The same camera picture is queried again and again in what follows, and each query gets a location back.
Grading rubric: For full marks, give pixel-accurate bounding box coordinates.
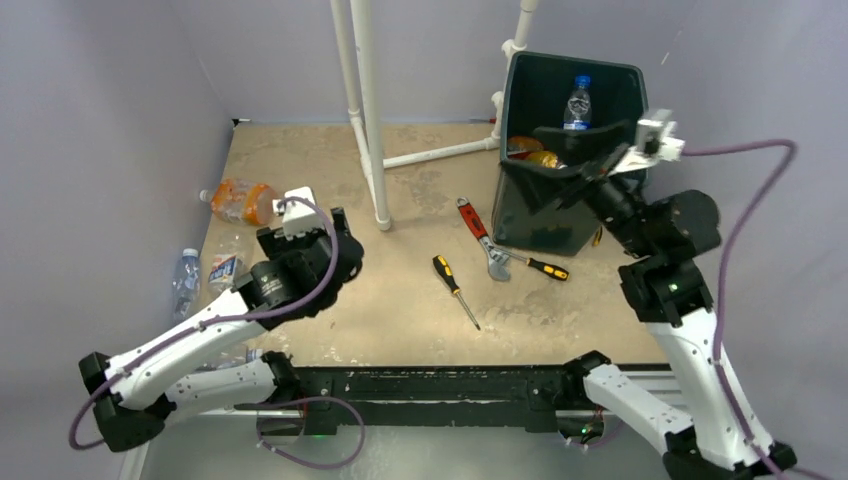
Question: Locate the white pvc pipe frame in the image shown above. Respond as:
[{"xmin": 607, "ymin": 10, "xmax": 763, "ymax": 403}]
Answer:
[{"xmin": 330, "ymin": 0, "xmax": 506, "ymax": 231}]

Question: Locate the amber tea bottle red label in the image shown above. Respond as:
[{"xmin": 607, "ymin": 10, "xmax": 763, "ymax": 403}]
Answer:
[{"xmin": 525, "ymin": 150, "xmax": 564, "ymax": 169}]

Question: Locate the orange juice bottle white cap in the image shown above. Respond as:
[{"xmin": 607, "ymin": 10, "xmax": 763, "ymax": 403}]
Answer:
[{"xmin": 506, "ymin": 136, "xmax": 544, "ymax": 159}]

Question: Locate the orange label bottle far left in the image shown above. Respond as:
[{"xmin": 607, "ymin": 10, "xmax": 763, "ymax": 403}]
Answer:
[{"xmin": 198, "ymin": 178, "xmax": 278, "ymax": 227}]

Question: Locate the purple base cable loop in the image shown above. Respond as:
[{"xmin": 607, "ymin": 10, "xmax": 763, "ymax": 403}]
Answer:
[{"xmin": 255, "ymin": 396, "xmax": 367, "ymax": 472}]

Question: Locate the red adjustable wrench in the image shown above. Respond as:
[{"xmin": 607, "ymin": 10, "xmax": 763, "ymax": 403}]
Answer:
[{"xmin": 456, "ymin": 197, "xmax": 511, "ymax": 282}]

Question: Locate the dark green plastic bin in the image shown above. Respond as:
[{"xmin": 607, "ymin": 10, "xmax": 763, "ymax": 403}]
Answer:
[{"xmin": 492, "ymin": 52, "xmax": 648, "ymax": 257}]

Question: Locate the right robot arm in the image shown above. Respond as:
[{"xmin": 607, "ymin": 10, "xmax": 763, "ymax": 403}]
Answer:
[{"xmin": 501, "ymin": 110, "xmax": 798, "ymax": 479}]

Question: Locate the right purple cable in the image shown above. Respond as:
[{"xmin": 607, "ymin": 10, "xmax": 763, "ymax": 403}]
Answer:
[{"xmin": 682, "ymin": 139, "xmax": 836, "ymax": 480}]

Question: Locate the clear water bottle left edge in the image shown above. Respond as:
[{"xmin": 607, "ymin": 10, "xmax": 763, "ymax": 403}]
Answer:
[{"xmin": 171, "ymin": 248, "xmax": 200, "ymax": 324}]

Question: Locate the yellow black screwdriver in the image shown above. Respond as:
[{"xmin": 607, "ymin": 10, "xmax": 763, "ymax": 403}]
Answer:
[
  {"xmin": 503, "ymin": 250, "xmax": 570, "ymax": 281},
  {"xmin": 432, "ymin": 255, "xmax": 482, "ymax": 331}
]

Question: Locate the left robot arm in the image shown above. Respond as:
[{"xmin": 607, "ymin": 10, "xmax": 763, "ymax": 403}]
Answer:
[{"xmin": 68, "ymin": 200, "xmax": 364, "ymax": 452}]

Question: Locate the pepsi bottle blue cap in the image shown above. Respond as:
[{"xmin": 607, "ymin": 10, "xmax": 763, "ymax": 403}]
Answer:
[{"xmin": 562, "ymin": 75, "xmax": 592, "ymax": 130}]

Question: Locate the blue white label bottle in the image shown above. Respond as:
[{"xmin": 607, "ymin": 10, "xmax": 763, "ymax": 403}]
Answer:
[{"xmin": 207, "ymin": 230, "xmax": 252, "ymax": 297}]

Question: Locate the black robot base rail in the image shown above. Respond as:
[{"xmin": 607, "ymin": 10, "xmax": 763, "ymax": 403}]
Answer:
[{"xmin": 257, "ymin": 365, "xmax": 615, "ymax": 443}]

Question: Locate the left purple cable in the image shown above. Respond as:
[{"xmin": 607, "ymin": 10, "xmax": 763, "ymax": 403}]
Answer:
[{"xmin": 68, "ymin": 195, "xmax": 340, "ymax": 452}]

